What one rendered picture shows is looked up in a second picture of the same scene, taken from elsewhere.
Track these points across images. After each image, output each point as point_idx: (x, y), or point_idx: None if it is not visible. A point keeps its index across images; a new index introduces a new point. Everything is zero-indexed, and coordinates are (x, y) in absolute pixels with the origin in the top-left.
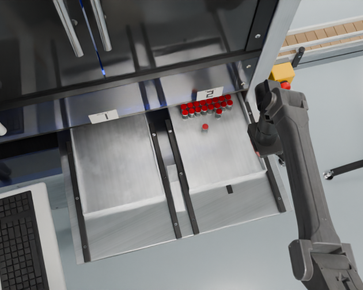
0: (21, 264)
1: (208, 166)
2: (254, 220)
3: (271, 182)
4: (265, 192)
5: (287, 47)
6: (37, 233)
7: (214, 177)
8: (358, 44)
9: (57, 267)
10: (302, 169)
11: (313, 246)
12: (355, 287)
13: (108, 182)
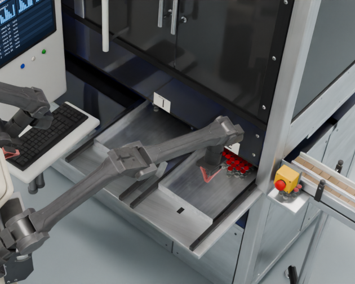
0: (38, 137)
1: (186, 190)
2: (171, 236)
3: (207, 229)
4: (197, 232)
5: (318, 176)
6: (64, 135)
7: (181, 196)
8: None
9: (50, 158)
10: (181, 136)
11: (141, 151)
12: (131, 162)
13: (126, 143)
